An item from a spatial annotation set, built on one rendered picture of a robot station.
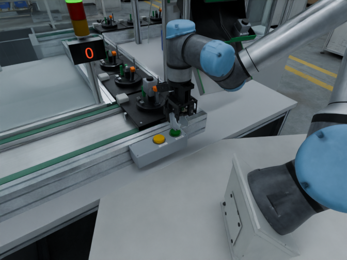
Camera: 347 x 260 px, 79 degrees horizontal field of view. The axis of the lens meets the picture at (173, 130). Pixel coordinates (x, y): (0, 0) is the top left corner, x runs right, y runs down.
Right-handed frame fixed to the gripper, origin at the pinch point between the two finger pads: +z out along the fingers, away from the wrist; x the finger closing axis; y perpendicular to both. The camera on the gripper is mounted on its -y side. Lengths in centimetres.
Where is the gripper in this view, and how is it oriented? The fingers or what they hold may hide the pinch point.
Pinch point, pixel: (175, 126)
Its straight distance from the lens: 77.0
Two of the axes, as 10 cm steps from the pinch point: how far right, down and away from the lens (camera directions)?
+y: 5.4, 5.4, -6.4
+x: 8.4, -3.5, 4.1
